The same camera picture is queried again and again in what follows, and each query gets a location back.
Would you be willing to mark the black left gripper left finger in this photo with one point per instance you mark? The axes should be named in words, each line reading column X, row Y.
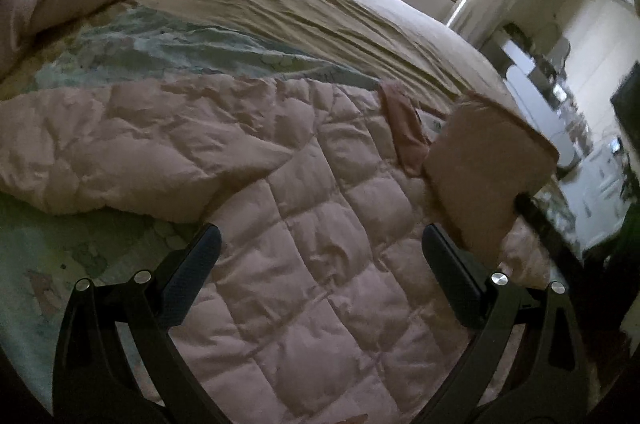
column 92, row 381

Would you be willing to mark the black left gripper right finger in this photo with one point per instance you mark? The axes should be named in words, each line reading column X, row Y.
column 524, row 363

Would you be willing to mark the pink quilted jacket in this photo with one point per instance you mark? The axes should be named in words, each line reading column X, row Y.
column 322, row 308

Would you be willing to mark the green cartoon print blanket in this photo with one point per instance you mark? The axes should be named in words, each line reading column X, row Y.
column 150, row 49

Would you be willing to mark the white drawer dresser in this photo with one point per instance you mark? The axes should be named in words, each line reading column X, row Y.
column 593, row 192

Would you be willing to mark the white low cabinet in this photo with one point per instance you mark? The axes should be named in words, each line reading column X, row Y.
column 527, row 85

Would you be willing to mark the black television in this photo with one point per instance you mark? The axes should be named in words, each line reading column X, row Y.
column 626, row 103

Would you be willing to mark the tan bed sheet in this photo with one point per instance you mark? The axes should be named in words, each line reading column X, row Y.
column 386, row 39

